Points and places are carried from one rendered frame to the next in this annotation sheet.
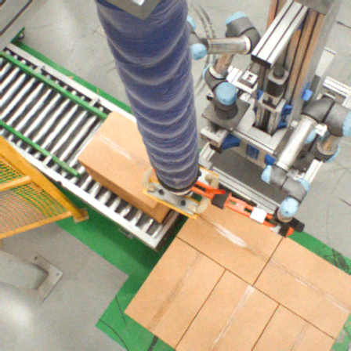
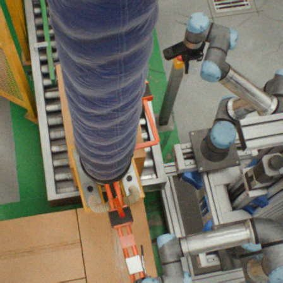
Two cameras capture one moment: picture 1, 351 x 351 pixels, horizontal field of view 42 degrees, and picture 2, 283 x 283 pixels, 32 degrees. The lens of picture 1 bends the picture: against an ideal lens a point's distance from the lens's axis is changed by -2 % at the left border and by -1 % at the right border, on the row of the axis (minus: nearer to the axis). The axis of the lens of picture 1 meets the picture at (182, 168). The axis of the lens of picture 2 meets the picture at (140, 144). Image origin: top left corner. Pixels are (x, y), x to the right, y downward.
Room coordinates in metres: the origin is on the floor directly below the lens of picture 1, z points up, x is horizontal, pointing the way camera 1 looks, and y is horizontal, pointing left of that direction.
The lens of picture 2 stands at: (0.32, -0.35, 3.40)
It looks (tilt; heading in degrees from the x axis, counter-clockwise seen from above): 71 degrees down; 25
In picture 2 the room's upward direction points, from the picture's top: 11 degrees clockwise
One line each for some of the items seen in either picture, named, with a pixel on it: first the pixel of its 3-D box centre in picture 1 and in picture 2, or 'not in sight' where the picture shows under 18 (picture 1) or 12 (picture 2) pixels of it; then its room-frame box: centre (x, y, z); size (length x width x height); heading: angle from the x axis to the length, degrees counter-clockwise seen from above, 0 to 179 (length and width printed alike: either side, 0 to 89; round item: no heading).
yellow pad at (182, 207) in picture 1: (172, 197); (86, 175); (0.74, 0.09, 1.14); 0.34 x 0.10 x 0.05; 51
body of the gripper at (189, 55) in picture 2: not in sight; (191, 48); (1.31, -0.04, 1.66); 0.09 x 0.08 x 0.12; 136
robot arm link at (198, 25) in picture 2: not in sight; (197, 28); (1.31, -0.03, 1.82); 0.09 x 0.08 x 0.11; 107
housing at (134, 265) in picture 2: (258, 215); (134, 264); (0.52, -0.34, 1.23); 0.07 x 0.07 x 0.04; 51
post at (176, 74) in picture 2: not in sight; (170, 94); (1.61, 0.10, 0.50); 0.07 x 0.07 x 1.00; 45
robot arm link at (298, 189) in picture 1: (295, 189); (175, 278); (0.54, -0.49, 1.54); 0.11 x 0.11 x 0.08; 46
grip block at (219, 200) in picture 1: (221, 197); (120, 216); (0.66, -0.17, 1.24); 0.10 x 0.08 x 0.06; 141
